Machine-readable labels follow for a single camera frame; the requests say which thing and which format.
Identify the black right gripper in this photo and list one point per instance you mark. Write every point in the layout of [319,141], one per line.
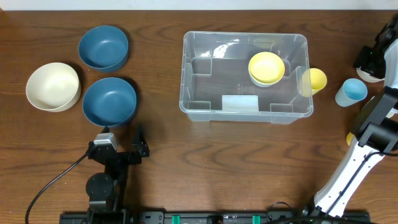
[365,61]

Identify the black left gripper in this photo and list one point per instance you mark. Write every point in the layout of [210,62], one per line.
[122,156]

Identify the white plastic bowl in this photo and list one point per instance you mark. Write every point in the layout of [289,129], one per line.
[368,76]

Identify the yellow plastic cup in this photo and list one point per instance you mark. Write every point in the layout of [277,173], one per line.
[311,82]
[349,138]

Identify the yellow plastic bowl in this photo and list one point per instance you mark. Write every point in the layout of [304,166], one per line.
[266,67]

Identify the grey plastic bowl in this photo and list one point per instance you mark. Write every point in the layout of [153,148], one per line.
[260,84]

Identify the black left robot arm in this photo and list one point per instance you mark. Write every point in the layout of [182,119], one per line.
[106,189]

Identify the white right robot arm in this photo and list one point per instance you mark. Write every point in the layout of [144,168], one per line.
[374,134]

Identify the light blue plastic cup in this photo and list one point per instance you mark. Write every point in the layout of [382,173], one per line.
[351,92]

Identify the cream plastic cup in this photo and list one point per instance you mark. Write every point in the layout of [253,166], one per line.
[391,113]

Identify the dark blue bowl front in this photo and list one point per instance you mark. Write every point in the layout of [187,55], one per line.
[110,102]

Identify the dark blue bowl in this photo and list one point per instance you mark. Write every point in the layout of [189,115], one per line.
[104,48]
[110,102]

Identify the white label in bin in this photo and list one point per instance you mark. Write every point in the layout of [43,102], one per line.
[240,103]

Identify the dark blue bowl rear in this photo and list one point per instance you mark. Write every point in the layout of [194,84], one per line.
[104,48]

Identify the large cream bowl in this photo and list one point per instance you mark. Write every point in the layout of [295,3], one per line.
[54,87]

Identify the clear plastic storage bin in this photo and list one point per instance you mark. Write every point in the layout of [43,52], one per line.
[216,64]

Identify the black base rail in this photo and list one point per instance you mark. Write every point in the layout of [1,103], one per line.
[157,217]

